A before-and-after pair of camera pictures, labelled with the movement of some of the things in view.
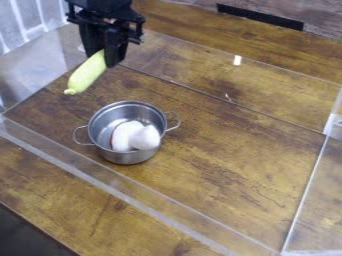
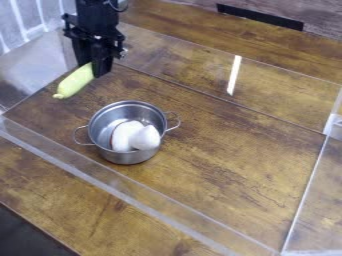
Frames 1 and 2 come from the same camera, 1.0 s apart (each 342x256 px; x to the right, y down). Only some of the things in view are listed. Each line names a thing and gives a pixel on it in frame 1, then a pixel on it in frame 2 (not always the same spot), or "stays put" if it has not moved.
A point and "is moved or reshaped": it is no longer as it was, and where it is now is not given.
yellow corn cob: [88, 72] is moved or reshaped
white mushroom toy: [130, 134] stays put
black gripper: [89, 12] to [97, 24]
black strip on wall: [263, 16] stays put
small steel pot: [126, 129] stays put
